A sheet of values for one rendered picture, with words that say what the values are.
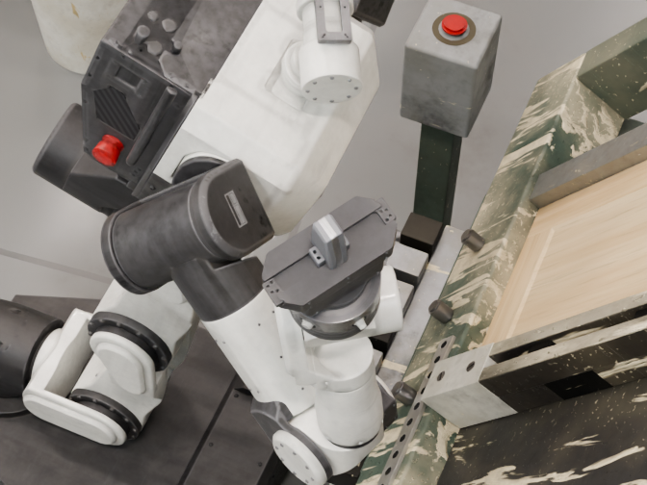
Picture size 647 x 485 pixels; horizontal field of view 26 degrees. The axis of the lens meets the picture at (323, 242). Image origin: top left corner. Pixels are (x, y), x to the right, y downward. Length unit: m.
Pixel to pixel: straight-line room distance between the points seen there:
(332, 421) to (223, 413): 1.18
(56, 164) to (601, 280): 0.73
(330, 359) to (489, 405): 0.41
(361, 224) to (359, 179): 1.98
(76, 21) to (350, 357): 1.93
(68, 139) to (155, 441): 0.91
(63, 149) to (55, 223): 1.24
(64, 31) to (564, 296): 1.74
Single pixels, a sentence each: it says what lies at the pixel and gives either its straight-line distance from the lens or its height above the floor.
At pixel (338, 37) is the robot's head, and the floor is 1.45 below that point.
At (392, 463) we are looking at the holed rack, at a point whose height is 0.89.
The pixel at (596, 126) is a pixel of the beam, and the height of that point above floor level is 0.87.
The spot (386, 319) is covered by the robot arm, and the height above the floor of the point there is 1.41.
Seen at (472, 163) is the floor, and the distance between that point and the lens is 3.20.
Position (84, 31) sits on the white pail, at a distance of 3.26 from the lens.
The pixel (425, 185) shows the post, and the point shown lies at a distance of 2.49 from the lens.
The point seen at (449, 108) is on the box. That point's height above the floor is 0.82.
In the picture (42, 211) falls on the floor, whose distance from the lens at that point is 3.17.
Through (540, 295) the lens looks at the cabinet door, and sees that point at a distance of 1.89.
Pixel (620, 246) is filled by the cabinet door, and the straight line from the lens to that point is 1.80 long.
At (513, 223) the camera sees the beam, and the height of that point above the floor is 0.91.
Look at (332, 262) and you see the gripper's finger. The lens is 1.15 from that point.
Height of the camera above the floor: 2.57
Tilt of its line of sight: 57 degrees down
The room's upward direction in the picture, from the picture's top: straight up
